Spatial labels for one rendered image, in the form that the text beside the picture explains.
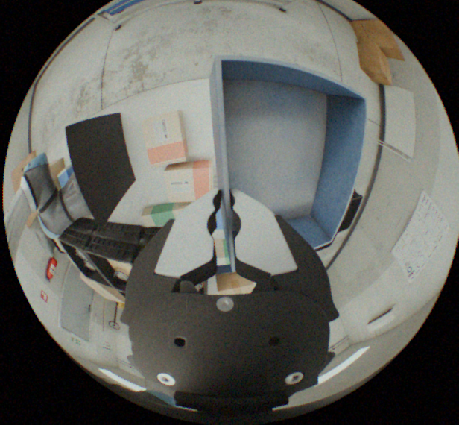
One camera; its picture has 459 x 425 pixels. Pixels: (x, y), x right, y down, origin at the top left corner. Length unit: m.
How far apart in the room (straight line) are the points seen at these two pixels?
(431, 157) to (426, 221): 0.86
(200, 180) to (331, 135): 0.41
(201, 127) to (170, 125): 0.12
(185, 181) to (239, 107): 0.38
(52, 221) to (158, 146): 0.43
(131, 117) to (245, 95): 0.48
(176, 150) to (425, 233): 2.87
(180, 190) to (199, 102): 0.30
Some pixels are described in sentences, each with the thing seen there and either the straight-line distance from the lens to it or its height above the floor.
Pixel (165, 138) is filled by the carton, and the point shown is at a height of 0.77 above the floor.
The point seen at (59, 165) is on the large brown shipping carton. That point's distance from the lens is 0.93.
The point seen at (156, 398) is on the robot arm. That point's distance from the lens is 0.27.
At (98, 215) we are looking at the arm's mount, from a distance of 0.43.
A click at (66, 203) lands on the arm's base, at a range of 0.50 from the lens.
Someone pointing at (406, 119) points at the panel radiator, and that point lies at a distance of 2.59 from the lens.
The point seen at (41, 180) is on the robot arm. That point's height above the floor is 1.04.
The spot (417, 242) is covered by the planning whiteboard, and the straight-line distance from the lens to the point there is 2.77.
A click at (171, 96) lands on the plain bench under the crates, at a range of 0.54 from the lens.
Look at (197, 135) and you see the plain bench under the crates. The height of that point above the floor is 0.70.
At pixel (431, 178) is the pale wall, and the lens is 2.59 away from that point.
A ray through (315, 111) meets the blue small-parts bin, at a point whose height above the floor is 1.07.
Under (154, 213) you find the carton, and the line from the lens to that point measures 0.62.
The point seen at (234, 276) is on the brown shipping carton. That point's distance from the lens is 0.98.
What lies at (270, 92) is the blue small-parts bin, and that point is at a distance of 0.17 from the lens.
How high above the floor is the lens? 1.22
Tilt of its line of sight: 57 degrees down
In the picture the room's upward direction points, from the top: 163 degrees clockwise
